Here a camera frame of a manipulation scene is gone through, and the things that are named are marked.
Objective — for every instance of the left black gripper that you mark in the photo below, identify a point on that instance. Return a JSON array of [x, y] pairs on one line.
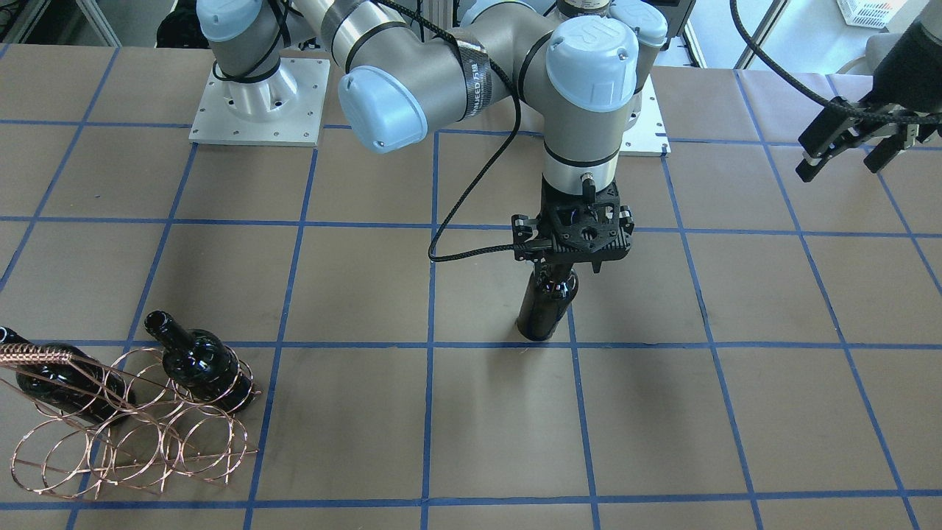
[[902, 73]]

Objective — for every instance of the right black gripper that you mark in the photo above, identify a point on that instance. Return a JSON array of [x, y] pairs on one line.
[[522, 226]]

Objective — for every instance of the dark wine bottle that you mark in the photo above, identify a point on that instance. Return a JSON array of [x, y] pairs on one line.
[[550, 291]]

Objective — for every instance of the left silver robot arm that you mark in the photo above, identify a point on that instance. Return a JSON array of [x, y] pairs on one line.
[[638, 14]]

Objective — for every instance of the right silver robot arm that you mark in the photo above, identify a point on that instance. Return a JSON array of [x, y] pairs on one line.
[[272, 61]]

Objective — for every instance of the near wine bottle in basket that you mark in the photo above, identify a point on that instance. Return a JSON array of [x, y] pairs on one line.
[[198, 361]]

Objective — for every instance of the wine bottle in basket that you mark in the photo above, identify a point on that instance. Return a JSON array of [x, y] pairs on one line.
[[84, 393], [198, 361]]

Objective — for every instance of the far wine bottle in basket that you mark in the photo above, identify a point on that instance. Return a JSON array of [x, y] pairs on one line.
[[84, 393]]

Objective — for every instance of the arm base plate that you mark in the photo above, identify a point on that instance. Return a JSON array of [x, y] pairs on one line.
[[285, 109], [647, 136]]

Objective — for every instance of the copper wire wine basket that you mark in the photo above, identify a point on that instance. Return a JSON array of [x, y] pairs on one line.
[[164, 435]]

